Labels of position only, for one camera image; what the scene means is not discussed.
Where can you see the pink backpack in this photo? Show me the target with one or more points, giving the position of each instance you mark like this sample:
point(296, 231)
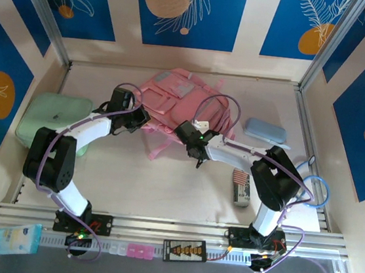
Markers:
point(186, 107)

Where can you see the blue-grey fabric case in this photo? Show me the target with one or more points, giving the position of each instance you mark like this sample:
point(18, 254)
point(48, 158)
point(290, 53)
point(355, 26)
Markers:
point(264, 129)

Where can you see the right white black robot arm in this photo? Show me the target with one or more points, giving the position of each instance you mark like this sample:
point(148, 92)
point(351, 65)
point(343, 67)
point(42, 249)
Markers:
point(273, 183)

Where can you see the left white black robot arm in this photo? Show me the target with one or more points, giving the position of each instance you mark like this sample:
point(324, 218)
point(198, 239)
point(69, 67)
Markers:
point(51, 161)

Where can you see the striped black white pencil case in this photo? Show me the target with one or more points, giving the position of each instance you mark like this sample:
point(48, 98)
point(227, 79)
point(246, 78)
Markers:
point(240, 191)

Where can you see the pink and white pill case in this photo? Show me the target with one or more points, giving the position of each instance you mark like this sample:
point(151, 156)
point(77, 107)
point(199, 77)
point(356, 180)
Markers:
point(133, 251)

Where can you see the blue wet wipes pack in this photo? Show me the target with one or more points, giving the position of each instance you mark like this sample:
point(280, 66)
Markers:
point(9, 238)

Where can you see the mint green storage bag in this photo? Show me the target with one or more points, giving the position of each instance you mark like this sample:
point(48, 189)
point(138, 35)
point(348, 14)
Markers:
point(60, 109)

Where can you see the black power distribution board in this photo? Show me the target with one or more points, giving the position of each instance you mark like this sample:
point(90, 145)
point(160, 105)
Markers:
point(184, 250)

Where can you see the pink plastic clip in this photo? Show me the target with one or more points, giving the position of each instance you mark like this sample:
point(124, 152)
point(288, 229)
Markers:
point(146, 252)

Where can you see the white plastic clip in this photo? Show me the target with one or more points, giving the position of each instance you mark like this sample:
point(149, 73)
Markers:
point(123, 249)
point(114, 248)

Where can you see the white paper sheet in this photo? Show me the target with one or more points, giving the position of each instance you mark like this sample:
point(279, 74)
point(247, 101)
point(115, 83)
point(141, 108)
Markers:
point(308, 220)

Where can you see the aluminium mounting rail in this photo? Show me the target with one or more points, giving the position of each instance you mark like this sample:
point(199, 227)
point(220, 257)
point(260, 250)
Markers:
point(165, 228)

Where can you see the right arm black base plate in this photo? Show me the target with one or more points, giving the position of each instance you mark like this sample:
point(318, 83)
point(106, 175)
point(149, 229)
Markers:
point(237, 238)

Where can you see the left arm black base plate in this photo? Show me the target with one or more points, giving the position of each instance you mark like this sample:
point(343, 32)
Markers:
point(103, 224)

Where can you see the aluminium side rail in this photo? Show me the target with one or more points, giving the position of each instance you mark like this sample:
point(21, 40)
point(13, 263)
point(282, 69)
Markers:
point(304, 107)

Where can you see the aluminium frame post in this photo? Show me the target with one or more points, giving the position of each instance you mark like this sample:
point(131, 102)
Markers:
point(331, 44)
point(48, 15)

